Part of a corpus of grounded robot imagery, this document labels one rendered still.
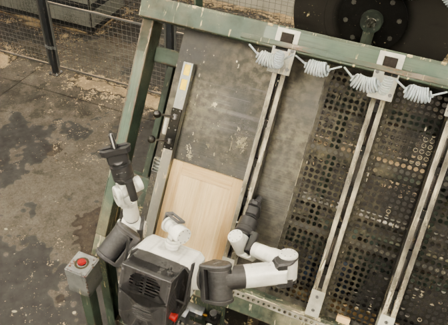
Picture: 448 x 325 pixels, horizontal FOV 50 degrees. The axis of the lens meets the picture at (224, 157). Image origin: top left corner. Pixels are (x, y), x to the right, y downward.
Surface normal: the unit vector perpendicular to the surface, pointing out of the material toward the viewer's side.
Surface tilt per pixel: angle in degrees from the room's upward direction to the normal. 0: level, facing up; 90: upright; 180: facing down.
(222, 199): 58
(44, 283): 0
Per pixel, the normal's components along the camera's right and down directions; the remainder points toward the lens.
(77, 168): 0.06, -0.76
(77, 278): -0.37, 0.59
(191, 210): -0.29, 0.10
